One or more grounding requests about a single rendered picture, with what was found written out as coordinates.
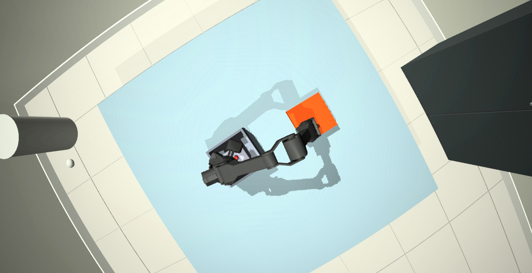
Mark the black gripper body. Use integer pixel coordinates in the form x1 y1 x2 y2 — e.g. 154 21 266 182
223 139 243 161

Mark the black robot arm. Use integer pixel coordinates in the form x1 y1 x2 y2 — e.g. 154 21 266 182
201 117 321 186

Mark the white square plate with hole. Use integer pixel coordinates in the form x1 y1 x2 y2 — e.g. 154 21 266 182
223 147 250 161

